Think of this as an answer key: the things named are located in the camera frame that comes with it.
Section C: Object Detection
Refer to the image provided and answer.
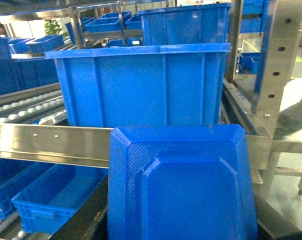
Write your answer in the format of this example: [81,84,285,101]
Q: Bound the stainless steel shelf rack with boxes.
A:
[0,0,302,240]

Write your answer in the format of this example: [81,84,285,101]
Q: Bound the blue lower shelf bin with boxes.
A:
[12,164,108,235]

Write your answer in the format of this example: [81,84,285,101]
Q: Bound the left blue plastic container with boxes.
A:
[45,43,230,128]

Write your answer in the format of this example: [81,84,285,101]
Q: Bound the tall blue crate rear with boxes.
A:
[138,2,231,46]

